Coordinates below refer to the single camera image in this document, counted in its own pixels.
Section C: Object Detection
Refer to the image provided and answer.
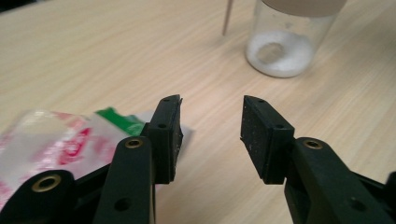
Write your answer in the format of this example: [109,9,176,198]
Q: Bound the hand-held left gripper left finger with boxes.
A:
[92,94,184,224]

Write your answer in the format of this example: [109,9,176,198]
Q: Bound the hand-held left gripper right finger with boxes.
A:
[240,95,395,224]

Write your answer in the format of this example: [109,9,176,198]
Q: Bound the pink and white plastic bag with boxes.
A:
[0,106,195,213]

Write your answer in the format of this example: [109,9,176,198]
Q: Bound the glass jar with white powder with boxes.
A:
[245,0,339,78]

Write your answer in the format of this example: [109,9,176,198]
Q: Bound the tan rimmed jar lid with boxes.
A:
[261,0,348,18]

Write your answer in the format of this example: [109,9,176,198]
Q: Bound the thin tan stick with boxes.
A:
[221,0,234,36]

